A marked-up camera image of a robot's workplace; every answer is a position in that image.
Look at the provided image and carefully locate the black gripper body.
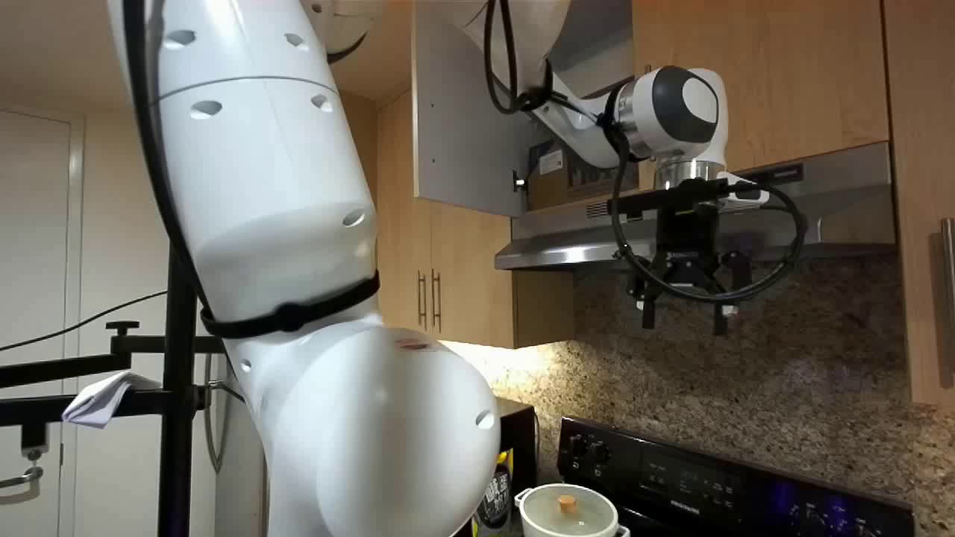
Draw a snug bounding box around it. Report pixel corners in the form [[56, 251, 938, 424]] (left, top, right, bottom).
[[656, 207, 719, 284]]

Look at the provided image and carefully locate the light wood cupboard door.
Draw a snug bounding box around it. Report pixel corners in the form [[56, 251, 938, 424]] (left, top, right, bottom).
[[411, 0, 534, 214]]

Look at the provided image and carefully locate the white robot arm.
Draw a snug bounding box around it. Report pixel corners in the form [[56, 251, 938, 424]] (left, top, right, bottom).
[[105, 0, 502, 537]]

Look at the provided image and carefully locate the stainless steel range hood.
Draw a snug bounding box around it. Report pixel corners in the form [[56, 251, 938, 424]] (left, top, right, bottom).
[[492, 141, 898, 274]]

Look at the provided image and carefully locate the Fiji cardboard box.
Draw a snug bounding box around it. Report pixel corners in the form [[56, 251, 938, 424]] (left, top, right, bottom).
[[528, 141, 619, 208]]

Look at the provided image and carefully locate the wood upper cabinets row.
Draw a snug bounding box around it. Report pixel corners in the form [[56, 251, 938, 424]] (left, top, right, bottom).
[[373, 92, 577, 348]]

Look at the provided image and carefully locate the white pot with lid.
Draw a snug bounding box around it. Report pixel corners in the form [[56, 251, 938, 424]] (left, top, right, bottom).
[[516, 484, 631, 537]]

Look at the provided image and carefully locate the white crumpled paper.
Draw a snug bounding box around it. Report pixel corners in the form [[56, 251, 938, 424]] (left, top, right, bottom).
[[64, 372, 152, 430]]

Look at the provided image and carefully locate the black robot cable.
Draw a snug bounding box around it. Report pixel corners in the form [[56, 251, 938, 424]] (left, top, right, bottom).
[[480, 0, 810, 308]]

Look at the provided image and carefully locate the wood cupboard door with handle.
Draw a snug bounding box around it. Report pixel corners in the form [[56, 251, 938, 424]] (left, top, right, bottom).
[[632, 0, 890, 171]]

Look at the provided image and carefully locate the black camera stand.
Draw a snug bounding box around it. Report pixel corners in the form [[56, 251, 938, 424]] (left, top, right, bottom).
[[0, 253, 223, 537]]

